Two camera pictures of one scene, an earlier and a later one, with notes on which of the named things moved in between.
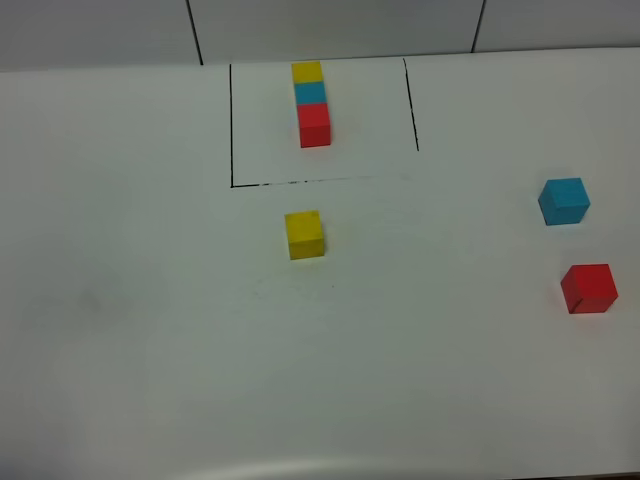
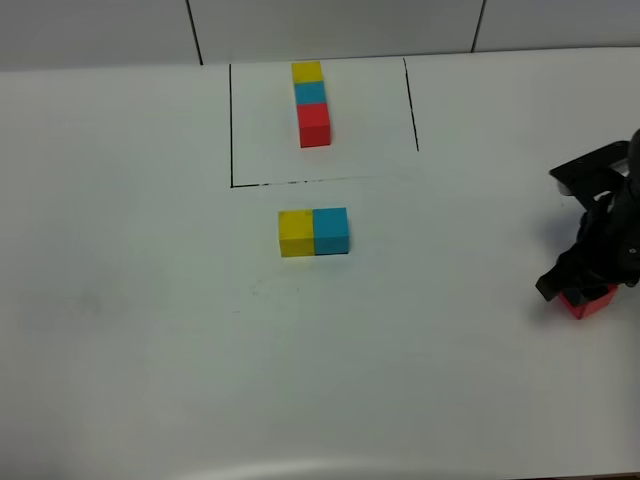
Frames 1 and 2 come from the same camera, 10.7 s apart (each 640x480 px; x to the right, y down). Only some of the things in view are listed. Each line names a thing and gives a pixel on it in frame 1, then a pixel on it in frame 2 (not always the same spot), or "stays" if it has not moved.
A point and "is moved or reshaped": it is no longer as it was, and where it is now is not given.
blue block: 563,201 -> 330,226
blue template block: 310,93 stays
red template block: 314,124 stays
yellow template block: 307,72 stays
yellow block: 305,234 is moved or reshaped
